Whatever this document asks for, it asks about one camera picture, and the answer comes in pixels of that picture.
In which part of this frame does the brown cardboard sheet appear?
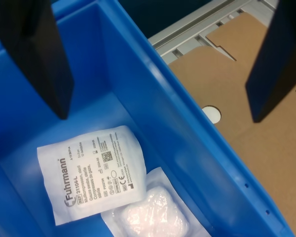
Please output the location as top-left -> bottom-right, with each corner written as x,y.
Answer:
167,12 -> 296,237

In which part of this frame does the blue bin with gauze packets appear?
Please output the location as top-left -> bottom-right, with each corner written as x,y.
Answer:
0,0 -> 296,237

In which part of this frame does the white printed gauze packet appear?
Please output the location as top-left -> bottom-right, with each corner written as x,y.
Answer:
37,125 -> 148,227

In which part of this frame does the clear gauze pad packet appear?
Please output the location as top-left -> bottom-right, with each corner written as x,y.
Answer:
100,166 -> 213,237

